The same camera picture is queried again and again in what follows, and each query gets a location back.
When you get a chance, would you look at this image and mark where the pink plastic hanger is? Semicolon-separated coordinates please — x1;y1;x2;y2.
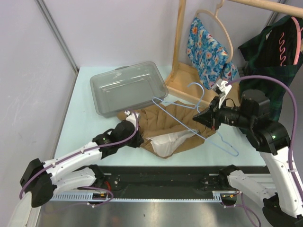
278;16;303;66

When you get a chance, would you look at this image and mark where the green plaid garment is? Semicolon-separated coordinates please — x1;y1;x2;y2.
239;16;303;121

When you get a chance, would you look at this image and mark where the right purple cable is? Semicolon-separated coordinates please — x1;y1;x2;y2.
226;75;303;227

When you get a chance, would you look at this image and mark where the purple cable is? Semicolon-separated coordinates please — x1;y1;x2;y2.
226;75;303;227
18;109;139;210

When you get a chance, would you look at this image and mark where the tan garment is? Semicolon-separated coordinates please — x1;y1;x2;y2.
116;82;220;159

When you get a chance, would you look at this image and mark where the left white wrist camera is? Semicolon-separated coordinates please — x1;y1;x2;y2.
124;110;140;125

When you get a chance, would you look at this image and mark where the blue floral skirt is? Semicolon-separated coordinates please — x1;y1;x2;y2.
186;17;237;89

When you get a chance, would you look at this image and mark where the clear plastic tray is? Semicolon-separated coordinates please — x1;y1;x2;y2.
90;61;169;117

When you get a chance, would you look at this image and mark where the beige wooden hanger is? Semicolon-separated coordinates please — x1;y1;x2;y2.
195;0;234;64

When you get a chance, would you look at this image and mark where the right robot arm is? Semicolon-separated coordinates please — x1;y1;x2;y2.
193;89;303;225

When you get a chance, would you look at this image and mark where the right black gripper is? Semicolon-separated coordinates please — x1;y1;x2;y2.
193;95;254;131

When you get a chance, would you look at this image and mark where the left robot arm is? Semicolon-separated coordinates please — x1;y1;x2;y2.
19;115;143;208

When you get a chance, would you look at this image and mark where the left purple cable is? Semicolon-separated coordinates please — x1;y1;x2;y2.
18;109;139;210

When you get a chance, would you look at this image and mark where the wooden clothes rack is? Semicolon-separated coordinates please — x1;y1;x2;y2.
164;0;303;105

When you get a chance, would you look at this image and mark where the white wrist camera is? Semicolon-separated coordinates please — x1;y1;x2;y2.
212;79;232;109
124;110;140;125

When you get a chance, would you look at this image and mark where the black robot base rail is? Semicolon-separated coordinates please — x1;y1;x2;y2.
91;166;241;205

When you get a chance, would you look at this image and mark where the blue wire hanger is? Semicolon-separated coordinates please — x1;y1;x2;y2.
151;82;239;157

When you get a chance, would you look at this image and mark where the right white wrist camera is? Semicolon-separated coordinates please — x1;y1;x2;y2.
212;79;232;109

